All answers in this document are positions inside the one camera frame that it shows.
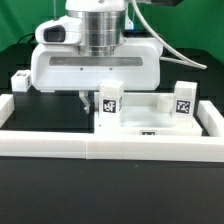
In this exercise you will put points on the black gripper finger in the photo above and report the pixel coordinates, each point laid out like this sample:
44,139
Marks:
83,95

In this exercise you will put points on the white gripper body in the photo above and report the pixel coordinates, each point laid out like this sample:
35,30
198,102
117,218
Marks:
80,53

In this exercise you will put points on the white U-shaped obstacle wall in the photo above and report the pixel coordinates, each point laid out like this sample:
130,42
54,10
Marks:
120,147

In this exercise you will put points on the white square tabletop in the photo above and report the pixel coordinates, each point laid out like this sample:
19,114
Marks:
146,114

